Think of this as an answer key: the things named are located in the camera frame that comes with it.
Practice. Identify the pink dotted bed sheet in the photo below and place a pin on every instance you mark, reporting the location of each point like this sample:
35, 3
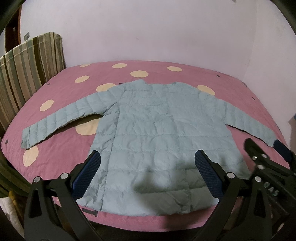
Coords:
70, 145

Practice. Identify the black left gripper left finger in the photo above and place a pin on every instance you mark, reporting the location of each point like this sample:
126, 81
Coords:
41, 218

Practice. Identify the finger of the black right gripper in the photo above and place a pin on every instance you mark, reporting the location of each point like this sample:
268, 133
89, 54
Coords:
254, 151
284, 151

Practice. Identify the light blue puffer jacket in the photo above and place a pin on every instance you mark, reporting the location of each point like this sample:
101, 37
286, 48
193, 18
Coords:
147, 137

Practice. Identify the striped green brown cushion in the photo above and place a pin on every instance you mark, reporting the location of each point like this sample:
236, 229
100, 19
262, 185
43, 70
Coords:
25, 69

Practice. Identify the white cloth beside bed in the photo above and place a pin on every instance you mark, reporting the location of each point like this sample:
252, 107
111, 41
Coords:
9, 210

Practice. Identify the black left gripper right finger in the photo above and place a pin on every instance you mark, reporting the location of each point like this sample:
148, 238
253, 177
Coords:
243, 211

